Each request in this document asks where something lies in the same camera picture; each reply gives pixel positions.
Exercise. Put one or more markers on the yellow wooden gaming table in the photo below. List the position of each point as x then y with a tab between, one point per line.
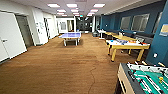
128	45

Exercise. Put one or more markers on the green foosball gaming table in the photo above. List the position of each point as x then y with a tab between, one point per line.
146	80

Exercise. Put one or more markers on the grey waste bin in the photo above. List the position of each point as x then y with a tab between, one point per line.
95	34

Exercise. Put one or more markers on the blue ping pong table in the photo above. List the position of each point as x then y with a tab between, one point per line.
70	35

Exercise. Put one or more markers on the ceiling light panel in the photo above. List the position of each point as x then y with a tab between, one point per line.
53	5
74	10
71	5
93	10
99	5
61	10

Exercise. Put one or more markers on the small orange object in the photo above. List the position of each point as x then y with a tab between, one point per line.
133	42

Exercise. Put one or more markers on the white room door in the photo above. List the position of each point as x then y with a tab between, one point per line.
11	36

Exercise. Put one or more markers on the dark framed wall window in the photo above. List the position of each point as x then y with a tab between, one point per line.
140	22
125	23

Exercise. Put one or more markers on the yellow wall sign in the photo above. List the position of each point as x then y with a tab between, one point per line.
164	30

